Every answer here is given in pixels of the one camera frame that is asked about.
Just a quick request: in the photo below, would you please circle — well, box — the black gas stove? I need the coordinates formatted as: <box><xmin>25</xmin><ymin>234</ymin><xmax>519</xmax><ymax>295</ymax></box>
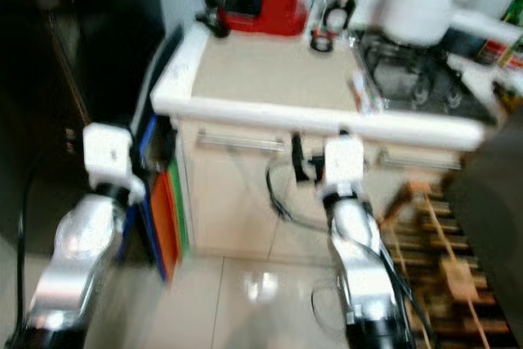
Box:
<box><xmin>355</xmin><ymin>30</ymin><xmax>499</xmax><ymax>125</ymax></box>

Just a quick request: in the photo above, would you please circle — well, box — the dark tall cabinet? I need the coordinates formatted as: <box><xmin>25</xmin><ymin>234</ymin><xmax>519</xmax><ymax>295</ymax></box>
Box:
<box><xmin>0</xmin><ymin>0</ymin><xmax>166</xmax><ymax>272</ymax></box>

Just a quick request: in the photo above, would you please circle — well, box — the orange board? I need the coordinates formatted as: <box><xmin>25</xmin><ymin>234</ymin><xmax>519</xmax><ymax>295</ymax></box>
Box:
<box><xmin>149</xmin><ymin>171</ymin><xmax>182</xmax><ymax>283</ymax></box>

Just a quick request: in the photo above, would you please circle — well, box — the black power cord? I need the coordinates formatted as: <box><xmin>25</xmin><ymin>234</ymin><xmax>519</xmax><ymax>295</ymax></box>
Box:
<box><xmin>309</xmin><ymin>280</ymin><xmax>346</xmax><ymax>335</ymax></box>

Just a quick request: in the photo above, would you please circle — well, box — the clear glass jar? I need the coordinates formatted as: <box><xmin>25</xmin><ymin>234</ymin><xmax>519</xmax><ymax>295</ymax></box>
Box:
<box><xmin>311</xmin><ymin>0</ymin><xmax>356</xmax><ymax>51</ymax></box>

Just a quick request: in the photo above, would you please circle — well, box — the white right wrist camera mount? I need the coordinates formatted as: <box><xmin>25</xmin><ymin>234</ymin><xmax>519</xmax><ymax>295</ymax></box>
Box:
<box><xmin>321</xmin><ymin>135</ymin><xmax>366</xmax><ymax>201</ymax></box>

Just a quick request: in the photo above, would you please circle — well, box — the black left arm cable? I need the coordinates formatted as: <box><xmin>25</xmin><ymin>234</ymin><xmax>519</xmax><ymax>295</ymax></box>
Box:
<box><xmin>8</xmin><ymin>153</ymin><xmax>66</xmax><ymax>343</ymax></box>

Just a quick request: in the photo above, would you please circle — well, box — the small red white packet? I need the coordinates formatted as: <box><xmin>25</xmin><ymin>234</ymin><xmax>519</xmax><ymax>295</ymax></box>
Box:
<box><xmin>351</xmin><ymin>71</ymin><xmax>381</xmax><ymax>113</ymax></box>

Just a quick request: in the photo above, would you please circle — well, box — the red labelled condiment jar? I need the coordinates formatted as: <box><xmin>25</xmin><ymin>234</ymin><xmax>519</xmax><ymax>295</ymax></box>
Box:
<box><xmin>478</xmin><ymin>37</ymin><xmax>509</xmax><ymax>68</ymax></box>

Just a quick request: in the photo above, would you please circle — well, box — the white kitchen utensil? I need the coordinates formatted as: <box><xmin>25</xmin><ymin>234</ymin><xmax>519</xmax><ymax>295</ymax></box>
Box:
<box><xmin>456</xmin><ymin>56</ymin><xmax>509</xmax><ymax>113</ymax></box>

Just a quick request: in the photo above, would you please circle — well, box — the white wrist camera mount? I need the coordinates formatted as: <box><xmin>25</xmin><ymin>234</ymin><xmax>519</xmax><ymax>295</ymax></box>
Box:
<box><xmin>321</xmin><ymin>135</ymin><xmax>366</xmax><ymax>201</ymax></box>
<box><xmin>83</xmin><ymin>123</ymin><xmax>146</xmax><ymax>205</ymax></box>

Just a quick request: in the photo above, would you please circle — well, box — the stainless steel fridge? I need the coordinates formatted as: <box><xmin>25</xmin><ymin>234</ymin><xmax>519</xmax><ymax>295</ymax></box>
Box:
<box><xmin>448</xmin><ymin>116</ymin><xmax>523</xmax><ymax>301</ymax></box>

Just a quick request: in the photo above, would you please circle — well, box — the green board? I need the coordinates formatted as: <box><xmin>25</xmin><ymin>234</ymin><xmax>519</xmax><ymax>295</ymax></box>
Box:
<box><xmin>172</xmin><ymin>161</ymin><xmax>191</xmax><ymax>253</ymax></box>

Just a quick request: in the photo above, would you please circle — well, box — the wooden slatted rack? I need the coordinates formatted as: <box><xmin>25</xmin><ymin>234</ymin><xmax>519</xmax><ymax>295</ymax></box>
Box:
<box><xmin>380</xmin><ymin>181</ymin><xmax>523</xmax><ymax>349</ymax></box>

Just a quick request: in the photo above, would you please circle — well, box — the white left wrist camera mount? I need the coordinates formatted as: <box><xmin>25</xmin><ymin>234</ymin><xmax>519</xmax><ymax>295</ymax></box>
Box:
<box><xmin>83</xmin><ymin>123</ymin><xmax>146</xmax><ymax>205</ymax></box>

